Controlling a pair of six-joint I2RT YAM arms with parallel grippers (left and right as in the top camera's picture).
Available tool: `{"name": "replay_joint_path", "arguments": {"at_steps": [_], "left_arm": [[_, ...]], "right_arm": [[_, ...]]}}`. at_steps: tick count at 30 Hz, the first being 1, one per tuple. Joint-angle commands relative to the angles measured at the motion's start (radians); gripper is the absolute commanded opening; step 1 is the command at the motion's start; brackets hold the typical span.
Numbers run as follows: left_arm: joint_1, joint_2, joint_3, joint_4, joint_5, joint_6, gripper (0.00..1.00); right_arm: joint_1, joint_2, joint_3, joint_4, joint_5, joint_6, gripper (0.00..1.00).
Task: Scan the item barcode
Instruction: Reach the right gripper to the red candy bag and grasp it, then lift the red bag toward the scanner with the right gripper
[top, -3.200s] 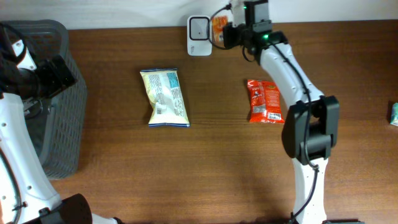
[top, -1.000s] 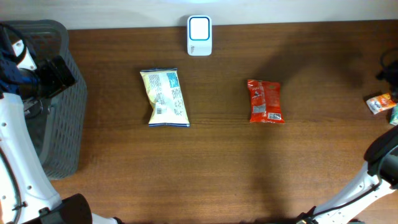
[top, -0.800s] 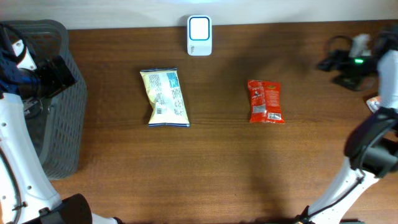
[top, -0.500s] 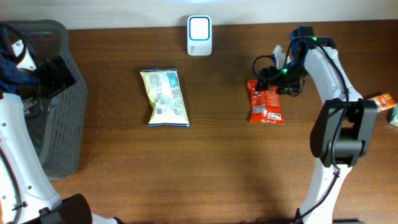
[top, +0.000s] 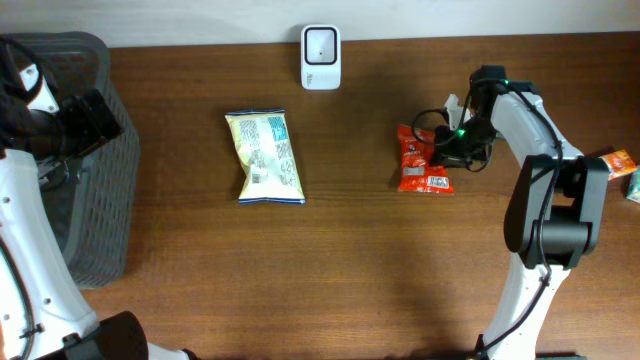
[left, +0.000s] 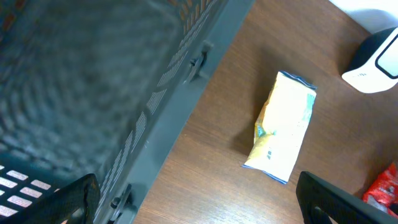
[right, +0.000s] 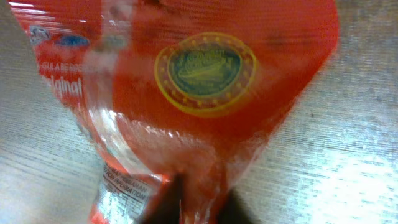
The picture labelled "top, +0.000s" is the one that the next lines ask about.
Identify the red snack bag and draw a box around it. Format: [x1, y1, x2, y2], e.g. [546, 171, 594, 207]
[397, 125, 454, 195]

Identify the yellow snack bag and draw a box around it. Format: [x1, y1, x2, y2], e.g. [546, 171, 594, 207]
[225, 109, 306, 205]

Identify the teal tissue pack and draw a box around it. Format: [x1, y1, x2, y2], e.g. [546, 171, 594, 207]
[626, 170, 640, 203]

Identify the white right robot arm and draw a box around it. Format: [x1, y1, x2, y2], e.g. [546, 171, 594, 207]
[432, 65, 609, 359]

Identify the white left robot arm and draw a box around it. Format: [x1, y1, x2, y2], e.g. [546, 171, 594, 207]
[1, 35, 195, 360]

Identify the white barcode scanner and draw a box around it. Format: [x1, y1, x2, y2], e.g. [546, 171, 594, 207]
[300, 24, 342, 91]

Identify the grey plastic basket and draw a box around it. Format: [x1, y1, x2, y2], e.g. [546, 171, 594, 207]
[1, 32, 140, 289]

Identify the black camera cable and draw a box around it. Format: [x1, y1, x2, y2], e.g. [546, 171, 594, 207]
[410, 84, 496, 174]

